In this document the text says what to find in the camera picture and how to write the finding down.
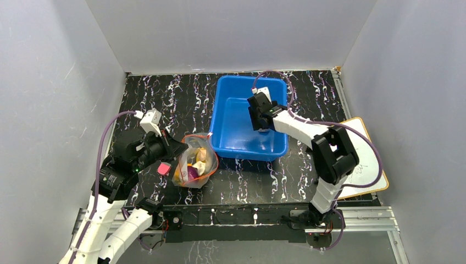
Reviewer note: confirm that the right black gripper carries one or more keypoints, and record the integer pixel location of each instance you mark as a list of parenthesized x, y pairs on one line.
[(259, 121)]

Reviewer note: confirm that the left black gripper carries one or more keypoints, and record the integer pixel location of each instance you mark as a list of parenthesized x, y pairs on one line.
[(172, 147)]

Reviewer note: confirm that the clear zip top bag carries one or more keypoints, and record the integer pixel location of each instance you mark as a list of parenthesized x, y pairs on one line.
[(188, 158)]

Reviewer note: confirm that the orange bell pepper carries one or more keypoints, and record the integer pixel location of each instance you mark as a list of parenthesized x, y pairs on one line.
[(178, 176)]

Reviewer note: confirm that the purple onion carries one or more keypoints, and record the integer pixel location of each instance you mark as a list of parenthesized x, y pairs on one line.
[(193, 173)]

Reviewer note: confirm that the white mushroom piece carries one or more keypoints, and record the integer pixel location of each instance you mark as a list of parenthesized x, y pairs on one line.
[(201, 168)]

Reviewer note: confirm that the blue plastic bin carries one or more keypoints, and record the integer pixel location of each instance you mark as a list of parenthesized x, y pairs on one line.
[(231, 127)]

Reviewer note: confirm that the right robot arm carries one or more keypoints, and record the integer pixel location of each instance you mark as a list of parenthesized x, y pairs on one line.
[(334, 154)]

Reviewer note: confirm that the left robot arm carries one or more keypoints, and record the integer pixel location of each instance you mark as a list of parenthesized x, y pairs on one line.
[(93, 243)]

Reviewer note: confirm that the pink eraser block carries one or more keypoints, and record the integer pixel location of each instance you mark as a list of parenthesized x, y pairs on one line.
[(164, 169)]

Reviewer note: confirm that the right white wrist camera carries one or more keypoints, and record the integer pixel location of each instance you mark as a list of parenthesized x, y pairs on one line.
[(263, 90)]

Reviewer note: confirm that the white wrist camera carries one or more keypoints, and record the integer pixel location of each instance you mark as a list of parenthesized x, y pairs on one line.
[(150, 121), (263, 90)]

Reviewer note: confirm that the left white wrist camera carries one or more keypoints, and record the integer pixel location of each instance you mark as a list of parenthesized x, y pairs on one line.
[(150, 121)]

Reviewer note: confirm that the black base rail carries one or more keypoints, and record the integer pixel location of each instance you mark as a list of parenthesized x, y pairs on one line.
[(240, 222)]

